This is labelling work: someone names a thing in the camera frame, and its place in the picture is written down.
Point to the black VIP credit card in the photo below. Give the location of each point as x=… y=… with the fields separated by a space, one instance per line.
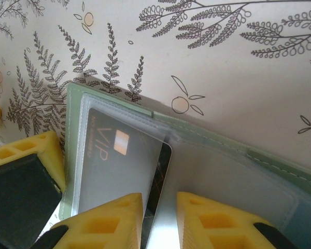
x=163 y=168
x=114 y=176

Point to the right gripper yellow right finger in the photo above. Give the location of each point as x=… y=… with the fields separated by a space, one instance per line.
x=217 y=228

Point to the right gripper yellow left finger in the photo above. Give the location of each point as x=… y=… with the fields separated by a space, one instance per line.
x=93 y=228

